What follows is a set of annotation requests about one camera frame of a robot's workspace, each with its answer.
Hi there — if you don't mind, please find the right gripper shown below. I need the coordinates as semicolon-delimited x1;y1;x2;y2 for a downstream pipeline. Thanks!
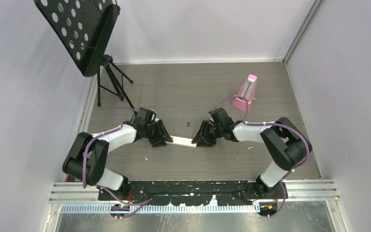
192;119;224;147

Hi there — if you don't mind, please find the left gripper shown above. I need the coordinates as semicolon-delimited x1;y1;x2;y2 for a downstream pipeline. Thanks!
144;120;172;147

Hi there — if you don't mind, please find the long white remote control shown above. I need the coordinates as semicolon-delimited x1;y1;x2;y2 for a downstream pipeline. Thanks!
167;136;197;148

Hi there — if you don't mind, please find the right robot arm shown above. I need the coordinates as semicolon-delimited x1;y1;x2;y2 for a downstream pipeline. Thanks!
191;108;313;199

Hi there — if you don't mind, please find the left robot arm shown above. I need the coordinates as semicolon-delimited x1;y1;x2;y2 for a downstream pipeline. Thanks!
62;107;173;200

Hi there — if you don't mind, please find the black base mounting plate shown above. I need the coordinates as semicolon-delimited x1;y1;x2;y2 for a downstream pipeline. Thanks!
97;180;288;207

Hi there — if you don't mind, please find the pink metronome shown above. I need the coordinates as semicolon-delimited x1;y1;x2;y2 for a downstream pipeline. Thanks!
232;74;258;111

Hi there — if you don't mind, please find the black perforated music stand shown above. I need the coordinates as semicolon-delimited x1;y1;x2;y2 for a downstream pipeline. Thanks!
34;0;134;108

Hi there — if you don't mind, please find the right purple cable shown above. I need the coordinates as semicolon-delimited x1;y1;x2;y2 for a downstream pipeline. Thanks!
211;96;311;180

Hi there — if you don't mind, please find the purple cable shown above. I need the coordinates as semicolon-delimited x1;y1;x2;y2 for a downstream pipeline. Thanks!
82;106;154;206
211;96;311;180

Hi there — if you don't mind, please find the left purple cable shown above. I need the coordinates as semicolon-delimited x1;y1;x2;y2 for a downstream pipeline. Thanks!
82;106;154;206

